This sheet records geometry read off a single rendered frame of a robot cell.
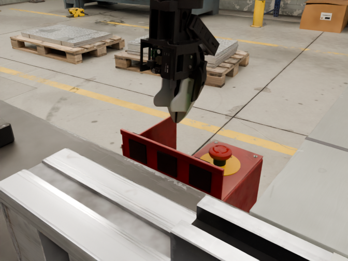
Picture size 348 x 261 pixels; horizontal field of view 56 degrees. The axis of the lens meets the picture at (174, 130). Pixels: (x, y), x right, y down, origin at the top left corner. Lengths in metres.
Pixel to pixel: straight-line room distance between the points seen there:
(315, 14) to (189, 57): 5.24
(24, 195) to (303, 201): 0.17
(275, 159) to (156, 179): 1.73
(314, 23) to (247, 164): 5.23
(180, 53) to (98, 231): 0.35
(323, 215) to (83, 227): 0.13
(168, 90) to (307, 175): 0.42
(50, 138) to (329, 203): 0.39
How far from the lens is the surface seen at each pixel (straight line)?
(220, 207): 0.16
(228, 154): 0.56
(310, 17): 5.76
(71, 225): 0.20
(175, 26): 0.51
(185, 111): 0.58
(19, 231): 0.26
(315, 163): 0.21
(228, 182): 0.54
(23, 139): 0.51
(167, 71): 0.51
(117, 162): 0.42
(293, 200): 0.17
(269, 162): 2.04
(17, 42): 4.66
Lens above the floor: 1.11
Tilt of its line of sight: 29 degrees down
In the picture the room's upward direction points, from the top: straight up
